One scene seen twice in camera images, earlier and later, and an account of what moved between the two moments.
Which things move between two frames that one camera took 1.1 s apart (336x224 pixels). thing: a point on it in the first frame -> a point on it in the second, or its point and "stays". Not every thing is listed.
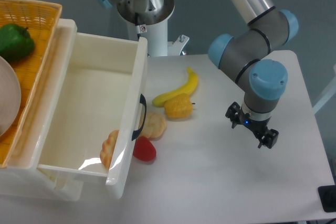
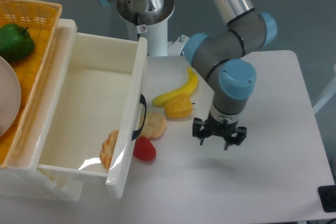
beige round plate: x=10 y=97 stays
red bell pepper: x=144 y=150 stays
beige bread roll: x=153 y=126 stays
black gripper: x=270 y=136 -> x=224 y=130
